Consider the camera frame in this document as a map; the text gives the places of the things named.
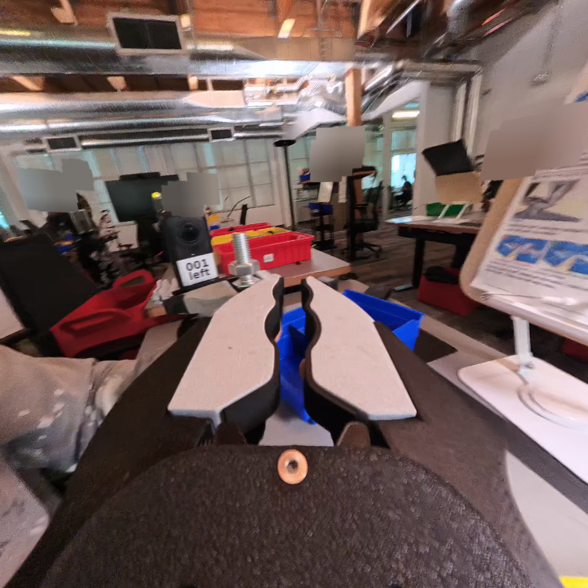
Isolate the black monitor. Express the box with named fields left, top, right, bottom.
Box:
left=105, top=175, right=180, bottom=223

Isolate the red storage tub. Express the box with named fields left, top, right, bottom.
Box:
left=210, top=223, right=273, bottom=237
left=213, top=232, right=315, bottom=276

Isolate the white stand base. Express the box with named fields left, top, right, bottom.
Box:
left=458, top=356, right=588, bottom=483

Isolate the person's left forearm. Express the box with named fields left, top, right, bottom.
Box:
left=0, top=345, right=152, bottom=460

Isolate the wooden support post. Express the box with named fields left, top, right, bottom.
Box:
left=345, top=69, right=364, bottom=127

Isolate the silver hex bolt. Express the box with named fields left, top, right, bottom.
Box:
left=228, top=233, right=260, bottom=288

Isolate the black panel wooden stand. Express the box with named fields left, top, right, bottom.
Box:
left=422, top=139, right=483, bottom=217

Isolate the ceiling vent grille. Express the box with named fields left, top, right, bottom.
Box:
left=108, top=13, right=189, bottom=56

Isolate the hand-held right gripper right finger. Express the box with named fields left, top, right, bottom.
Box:
left=301, top=277, right=418, bottom=437

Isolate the beige panel stand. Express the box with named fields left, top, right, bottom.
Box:
left=459, top=177, right=588, bottom=368

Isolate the black office chair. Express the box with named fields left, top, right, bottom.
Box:
left=345, top=181, right=383, bottom=260

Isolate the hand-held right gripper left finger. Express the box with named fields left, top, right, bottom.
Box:
left=168, top=274, right=285, bottom=435

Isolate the silver pipe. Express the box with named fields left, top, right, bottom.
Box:
left=363, top=60, right=481, bottom=143

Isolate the black floor lamp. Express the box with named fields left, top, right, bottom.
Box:
left=274, top=139, right=299, bottom=230

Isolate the printed instruction sheet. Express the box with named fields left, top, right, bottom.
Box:
left=473, top=152, right=588, bottom=322

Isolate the office desk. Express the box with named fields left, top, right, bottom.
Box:
left=386, top=216, right=483, bottom=290

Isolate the silver air duct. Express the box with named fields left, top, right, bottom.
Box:
left=0, top=92, right=295, bottom=134
left=0, top=37, right=359, bottom=79

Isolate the blue storage bin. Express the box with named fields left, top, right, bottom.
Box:
left=276, top=289, right=424, bottom=425

